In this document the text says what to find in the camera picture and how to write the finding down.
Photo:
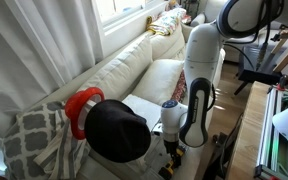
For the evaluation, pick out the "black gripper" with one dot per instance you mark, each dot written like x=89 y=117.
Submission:
x=172 y=150

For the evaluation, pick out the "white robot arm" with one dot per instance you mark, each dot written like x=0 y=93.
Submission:
x=204 y=50

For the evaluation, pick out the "cream sofa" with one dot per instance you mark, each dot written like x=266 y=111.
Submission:
x=199 y=160

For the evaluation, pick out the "black hat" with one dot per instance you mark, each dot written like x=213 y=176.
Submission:
x=117 y=133

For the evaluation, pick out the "red patterned fringed throw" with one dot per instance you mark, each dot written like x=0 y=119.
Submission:
x=180 y=88

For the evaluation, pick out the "cream loose pillow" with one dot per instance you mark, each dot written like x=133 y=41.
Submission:
x=157 y=80

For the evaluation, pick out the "light wooden table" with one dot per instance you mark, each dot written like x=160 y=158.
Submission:
x=247 y=133

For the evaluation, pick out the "cream sofa back cushion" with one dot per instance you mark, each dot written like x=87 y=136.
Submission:
x=124 y=70
x=169 y=46

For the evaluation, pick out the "black side table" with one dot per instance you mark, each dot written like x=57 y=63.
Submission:
x=257 y=75

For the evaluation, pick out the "floral blanket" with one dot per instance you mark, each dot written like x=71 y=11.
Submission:
x=167 y=21

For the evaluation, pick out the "grey patterned blanket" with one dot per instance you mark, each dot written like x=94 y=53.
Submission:
x=30 y=140

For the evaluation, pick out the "white framed window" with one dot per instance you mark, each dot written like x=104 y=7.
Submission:
x=124 y=10

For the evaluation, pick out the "white curtain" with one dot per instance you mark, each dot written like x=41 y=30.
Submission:
x=34 y=50

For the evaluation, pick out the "aluminium rail frame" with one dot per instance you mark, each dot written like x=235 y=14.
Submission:
x=277 y=156

